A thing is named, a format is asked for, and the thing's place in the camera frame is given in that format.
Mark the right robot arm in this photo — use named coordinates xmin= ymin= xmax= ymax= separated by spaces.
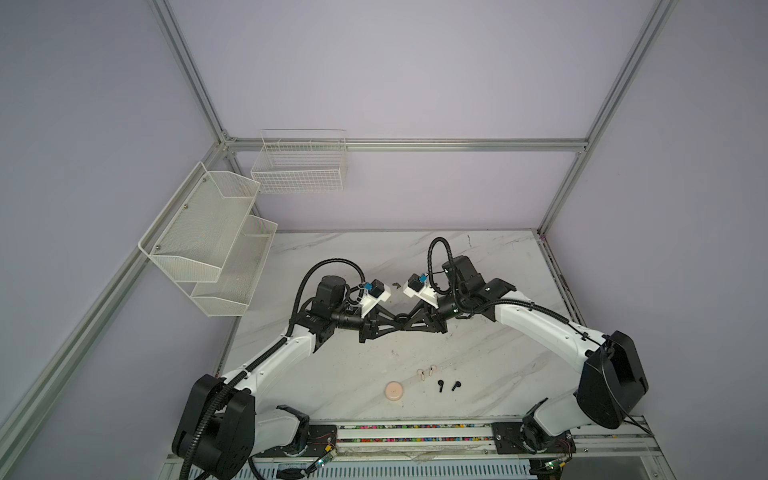
xmin=394 ymin=254 xmax=649 ymax=453

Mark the white mesh shelf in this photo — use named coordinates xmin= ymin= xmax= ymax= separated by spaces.
xmin=138 ymin=163 xmax=260 ymax=283
xmin=191 ymin=215 xmax=278 ymax=317

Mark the lower white mesh shelf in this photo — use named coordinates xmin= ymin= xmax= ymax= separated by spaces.
xmin=191 ymin=215 xmax=278 ymax=317

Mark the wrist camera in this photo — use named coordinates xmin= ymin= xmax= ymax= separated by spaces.
xmin=403 ymin=273 xmax=437 ymax=306
xmin=359 ymin=279 xmax=391 ymax=318

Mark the aluminium frame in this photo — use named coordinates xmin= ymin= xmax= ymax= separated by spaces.
xmin=1 ymin=1 xmax=676 ymax=476

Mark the white wire basket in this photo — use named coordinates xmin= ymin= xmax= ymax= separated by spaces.
xmin=251 ymin=129 xmax=348 ymax=194

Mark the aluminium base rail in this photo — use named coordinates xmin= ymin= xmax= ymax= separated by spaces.
xmin=232 ymin=417 xmax=675 ymax=479

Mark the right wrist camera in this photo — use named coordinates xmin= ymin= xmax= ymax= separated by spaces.
xmin=403 ymin=273 xmax=437 ymax=306

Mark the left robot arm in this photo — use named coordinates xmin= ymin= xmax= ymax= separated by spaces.
xmin=172 ymin=259 xmax=412 ymax=479

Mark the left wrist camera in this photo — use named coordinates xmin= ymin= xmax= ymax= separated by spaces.
xmin=359 ymin=279 xmax=391 ymax=318

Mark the upper white mesh shelf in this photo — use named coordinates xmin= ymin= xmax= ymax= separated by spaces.
xmin=138 ymin=163 xmax=260 ymax=283

